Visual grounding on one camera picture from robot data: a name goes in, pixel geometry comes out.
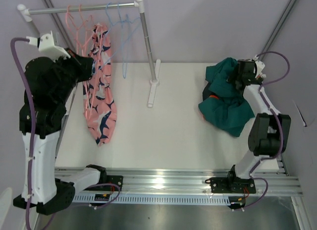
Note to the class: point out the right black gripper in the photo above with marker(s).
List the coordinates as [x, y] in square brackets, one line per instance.
[230, 79]

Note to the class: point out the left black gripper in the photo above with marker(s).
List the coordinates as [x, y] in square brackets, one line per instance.
[84, 65]

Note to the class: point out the teal shorts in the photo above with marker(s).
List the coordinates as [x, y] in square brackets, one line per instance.
[231, 112]

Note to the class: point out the pink patterned shorts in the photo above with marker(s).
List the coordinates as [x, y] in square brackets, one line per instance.
[101, 125]

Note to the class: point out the black shorts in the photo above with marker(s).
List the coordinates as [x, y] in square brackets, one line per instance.
[207, 92]

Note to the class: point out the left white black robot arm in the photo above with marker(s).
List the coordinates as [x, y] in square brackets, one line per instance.
[49, 85]

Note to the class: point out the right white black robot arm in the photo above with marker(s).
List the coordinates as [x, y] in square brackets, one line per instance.
[269, 134]

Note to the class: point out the metal clothes rack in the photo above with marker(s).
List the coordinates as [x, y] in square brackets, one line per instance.
[54, 11]

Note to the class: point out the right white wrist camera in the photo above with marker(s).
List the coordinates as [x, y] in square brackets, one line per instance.
[259, 68]

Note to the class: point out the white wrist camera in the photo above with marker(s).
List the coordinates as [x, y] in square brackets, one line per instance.
[259, 68]
[46, 46]

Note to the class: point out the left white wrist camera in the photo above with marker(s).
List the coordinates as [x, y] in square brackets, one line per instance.
[46, 46]

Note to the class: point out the aluminium mounting rail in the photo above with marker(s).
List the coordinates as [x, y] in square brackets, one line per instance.
[192, 182]

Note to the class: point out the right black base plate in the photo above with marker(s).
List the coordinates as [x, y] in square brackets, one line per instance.
[223, 185]

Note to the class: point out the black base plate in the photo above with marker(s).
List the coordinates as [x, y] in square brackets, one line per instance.
[223, 185]
[114, 179]

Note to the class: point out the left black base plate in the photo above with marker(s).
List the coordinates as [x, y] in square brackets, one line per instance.
[114, 179]

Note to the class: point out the white slotted cable duct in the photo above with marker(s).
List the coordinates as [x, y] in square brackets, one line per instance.
[97, 198]

